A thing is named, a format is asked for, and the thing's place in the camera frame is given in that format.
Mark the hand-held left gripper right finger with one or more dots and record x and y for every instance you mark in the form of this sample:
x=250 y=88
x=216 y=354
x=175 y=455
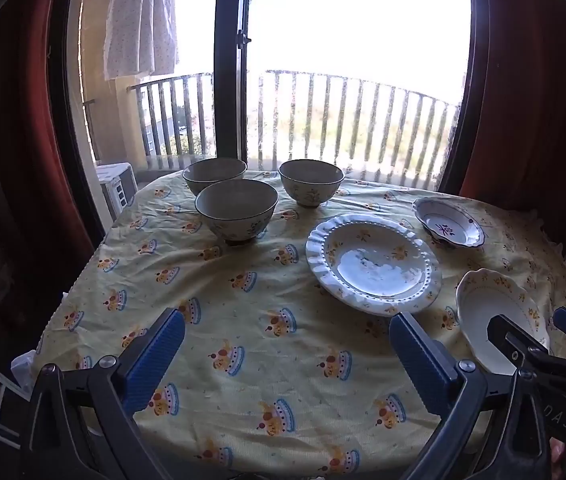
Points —
x=420 y=360

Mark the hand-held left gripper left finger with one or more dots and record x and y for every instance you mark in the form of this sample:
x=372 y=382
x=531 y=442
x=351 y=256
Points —
x=155 y=355

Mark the white scalloped floral dish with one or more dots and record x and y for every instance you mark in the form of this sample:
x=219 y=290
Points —
x=483 y=310

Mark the large white ruffled-rim plate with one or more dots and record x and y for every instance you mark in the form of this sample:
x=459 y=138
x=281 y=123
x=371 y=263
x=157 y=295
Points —
x=373 y=265

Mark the small blue-patterned dish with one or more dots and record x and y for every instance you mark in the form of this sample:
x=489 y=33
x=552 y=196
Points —
x=448 y=225

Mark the green-rimmed floral ceramic bowl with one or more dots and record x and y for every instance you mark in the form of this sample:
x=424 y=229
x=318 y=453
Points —
x=311 y=177
x=235 y=205
x=213 y=172

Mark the yellow printed tablecloth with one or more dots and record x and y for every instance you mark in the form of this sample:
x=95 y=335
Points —
x=263 y=270

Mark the white outdoor air conditioner unit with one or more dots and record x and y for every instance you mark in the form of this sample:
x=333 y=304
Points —
x=115 y=185

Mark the red curtain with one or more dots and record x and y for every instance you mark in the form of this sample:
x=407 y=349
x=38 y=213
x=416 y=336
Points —
x=523 y=85
x=28 y=110

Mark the balcony railing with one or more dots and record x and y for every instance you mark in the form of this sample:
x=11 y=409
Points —
x=178 y=79

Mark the hanging white dotted cloth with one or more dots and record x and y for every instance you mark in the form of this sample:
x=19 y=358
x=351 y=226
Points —
x=138 y=20

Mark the dark window frame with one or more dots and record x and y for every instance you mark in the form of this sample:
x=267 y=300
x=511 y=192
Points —
x=228 y=60

